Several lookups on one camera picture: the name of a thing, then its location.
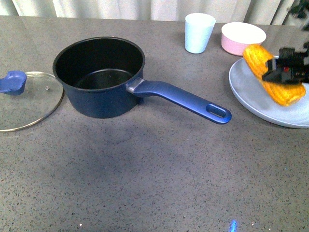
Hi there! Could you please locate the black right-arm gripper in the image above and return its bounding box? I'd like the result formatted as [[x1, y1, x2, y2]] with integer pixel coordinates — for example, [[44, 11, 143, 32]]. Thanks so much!
[[262, 42, 309, 84]]

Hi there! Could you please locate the yellow corn cob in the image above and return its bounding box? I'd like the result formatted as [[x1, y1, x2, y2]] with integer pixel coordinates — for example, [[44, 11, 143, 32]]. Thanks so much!
[[243, 44, 306, 107]]

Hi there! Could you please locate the glass lid with blue knob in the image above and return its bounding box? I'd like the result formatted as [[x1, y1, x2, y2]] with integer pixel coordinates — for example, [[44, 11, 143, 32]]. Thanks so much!
[[0, 71, 64, 132]]

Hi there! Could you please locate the light blue plate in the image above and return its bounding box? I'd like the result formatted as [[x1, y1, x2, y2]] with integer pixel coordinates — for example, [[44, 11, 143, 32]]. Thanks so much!
[[229, 58, 309, 128]]

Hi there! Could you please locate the pink plastic bowl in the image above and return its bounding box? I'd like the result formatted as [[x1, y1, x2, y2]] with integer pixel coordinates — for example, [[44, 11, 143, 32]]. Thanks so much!
[[221, 22, 267, 56]]

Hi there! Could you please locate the white curtain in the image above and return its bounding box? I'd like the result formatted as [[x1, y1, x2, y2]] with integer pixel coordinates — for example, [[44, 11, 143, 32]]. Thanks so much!
[[0, 0, 309, 27]]

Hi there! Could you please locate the light blue plastic cup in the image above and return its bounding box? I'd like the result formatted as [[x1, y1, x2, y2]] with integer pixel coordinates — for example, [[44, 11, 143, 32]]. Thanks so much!
[[185, 13, 216, 54]]

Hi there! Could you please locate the dark blue saucepan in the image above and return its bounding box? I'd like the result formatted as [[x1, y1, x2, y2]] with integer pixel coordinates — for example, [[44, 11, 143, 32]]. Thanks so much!
[[53, 37, 232, 124]]

